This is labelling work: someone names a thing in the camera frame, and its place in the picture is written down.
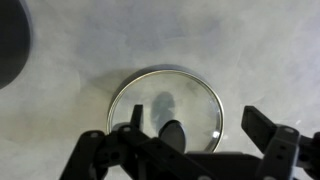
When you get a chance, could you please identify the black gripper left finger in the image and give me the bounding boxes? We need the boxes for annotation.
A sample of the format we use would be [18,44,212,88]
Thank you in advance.
[59,104,214,180]

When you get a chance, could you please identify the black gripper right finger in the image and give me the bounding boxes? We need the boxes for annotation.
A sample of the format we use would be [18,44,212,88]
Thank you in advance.
[241,105,320,180]

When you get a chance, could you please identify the glass lid with black knob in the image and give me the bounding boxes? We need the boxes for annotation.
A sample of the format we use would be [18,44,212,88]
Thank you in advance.
[105,64,225,155]

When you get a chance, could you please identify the black saucepan with handle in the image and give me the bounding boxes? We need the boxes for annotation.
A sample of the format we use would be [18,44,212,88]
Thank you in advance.
[0,0,32,91]

